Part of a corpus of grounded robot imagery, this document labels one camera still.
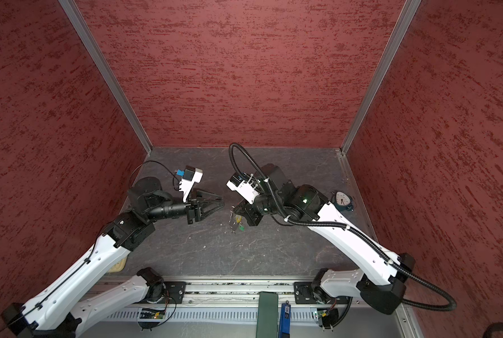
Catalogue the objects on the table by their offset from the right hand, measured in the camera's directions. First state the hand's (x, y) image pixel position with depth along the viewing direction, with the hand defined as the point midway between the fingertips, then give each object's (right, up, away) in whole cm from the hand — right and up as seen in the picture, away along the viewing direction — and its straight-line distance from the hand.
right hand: (237, 215), depth 63 cm
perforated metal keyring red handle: (-2, -2, +1) cm, 3 cm away
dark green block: (+10, -38, +6) cm, 39 cm away
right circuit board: (+32, -37, +9) cm, 50 cm away
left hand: (-4, +3, -3) cm, 6 cm away
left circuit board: (-31, -37, +10) cm, 49 cm away
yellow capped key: (0, -2, +3) cm, 3 cm away
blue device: (+16, -36, +5) cm, 39 cm away
